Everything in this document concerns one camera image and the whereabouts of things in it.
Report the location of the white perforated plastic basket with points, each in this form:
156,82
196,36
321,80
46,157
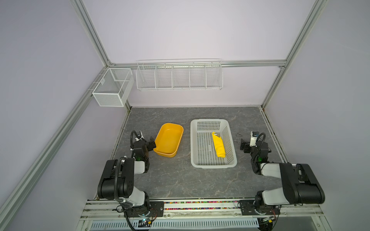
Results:
202,152

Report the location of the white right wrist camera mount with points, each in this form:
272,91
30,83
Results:
254,136

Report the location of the yellow paper napkin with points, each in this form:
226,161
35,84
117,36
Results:
219,146

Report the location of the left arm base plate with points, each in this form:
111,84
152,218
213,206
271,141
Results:
148,209

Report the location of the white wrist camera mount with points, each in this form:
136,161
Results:
139,136
254,136

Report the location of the white mesh box basket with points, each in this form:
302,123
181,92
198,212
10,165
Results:
114,87

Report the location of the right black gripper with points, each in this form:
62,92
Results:
247,146

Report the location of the yellow plastic tray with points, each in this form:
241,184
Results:
168,140

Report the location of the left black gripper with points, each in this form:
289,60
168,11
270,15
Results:
150,147

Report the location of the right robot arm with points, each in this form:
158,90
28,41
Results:
299,185

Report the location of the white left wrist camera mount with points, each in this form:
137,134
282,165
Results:
139,136

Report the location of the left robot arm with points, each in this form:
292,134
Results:
117,180

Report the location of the white vent grille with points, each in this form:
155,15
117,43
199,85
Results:
170,224

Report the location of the white wire shelf rack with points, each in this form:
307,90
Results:
179,74

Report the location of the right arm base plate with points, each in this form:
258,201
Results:
251,207

